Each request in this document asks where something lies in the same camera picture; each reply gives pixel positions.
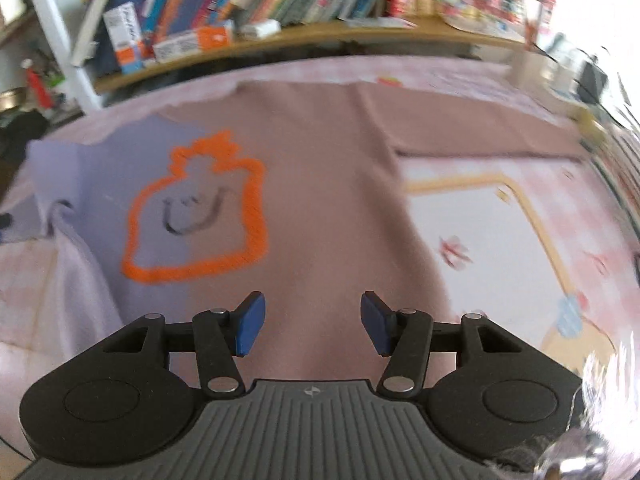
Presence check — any brass bowl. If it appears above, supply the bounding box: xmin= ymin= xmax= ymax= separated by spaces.
xmin=0 ymin=87 xmax=32 ymax=112

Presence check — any long white orange toothpaste box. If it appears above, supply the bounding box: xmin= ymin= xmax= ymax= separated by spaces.
xmin=151 ymin=20 xmax=236 ymax=64

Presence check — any wooden shelf board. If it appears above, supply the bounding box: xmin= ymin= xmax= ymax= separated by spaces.
xmin=92 ymin=14 xmax=551 ymax=95

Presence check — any white charger plug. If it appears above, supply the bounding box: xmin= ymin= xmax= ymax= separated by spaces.
xmin=239 ymin=19 xmax=281 ymax=39

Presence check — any white shelf post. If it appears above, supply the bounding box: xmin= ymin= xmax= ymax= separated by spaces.
xmin=20 ymin=0 xmax=104 ymax=112

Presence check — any lilac and mauve sweater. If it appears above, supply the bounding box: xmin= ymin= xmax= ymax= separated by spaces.
xmin=0 ymin=80 xmax=587 ymax=391

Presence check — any black box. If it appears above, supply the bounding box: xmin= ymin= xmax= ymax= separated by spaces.
xmin=0 ymin=109 xmax=49 ymax=201

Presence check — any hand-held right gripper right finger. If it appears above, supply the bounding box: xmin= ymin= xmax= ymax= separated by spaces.
xmin=361 ymin=290 xmax=532 ymax=396

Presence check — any upright white orange toothpaste box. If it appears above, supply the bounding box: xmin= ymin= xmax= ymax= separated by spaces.
xmin=102 ymin=2 xmax=147 ymax=75

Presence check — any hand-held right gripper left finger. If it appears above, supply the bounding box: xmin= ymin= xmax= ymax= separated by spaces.
xmin=101 ymin=291 xmax=267 ymax=395

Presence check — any red tassel ornament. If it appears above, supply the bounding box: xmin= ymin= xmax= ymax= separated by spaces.
xmin=21 ymin=59 xmax=55 ymax=109

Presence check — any light blue pamphlet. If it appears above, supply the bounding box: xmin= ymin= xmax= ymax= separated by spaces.
xmin=344 ymin=15 xmax=419 ymax=29

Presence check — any pink cartoon desk mat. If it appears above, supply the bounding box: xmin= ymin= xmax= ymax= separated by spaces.
xmin=0 ymin=55 xmax=640 ymax=480

